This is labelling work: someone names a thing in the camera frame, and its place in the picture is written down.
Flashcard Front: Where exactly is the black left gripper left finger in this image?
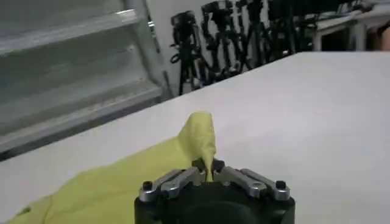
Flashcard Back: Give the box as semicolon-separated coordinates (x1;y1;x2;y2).
138;158;208;203

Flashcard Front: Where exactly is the white empty shelf rack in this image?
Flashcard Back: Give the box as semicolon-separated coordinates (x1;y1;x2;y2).
0;0;175;162

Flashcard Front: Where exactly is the yellow shirt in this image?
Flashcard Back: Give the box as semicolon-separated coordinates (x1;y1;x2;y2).
5;111;218;224

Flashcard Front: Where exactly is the white desk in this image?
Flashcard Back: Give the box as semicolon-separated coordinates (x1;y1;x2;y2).
310;3;390;52

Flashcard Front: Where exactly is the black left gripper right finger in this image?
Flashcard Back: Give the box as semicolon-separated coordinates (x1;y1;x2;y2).
211;158;292;201

